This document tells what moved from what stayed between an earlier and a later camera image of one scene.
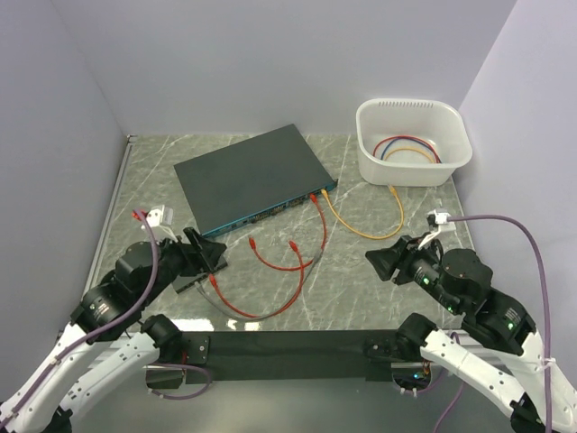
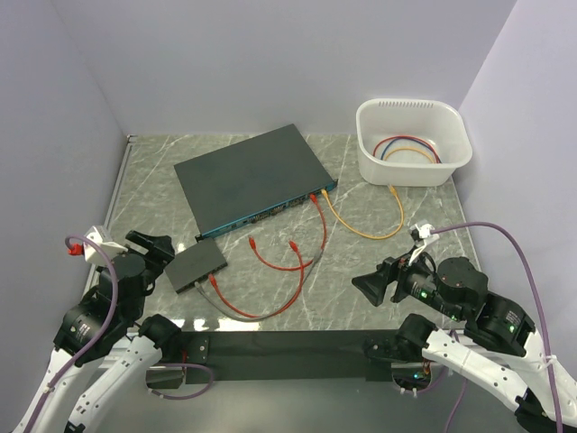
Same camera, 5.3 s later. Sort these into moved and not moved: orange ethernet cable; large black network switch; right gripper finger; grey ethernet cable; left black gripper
Moved: left black gripper; right gripper finger
Not moved: grey ethernet cable; large black network switch; orange ethernet cable
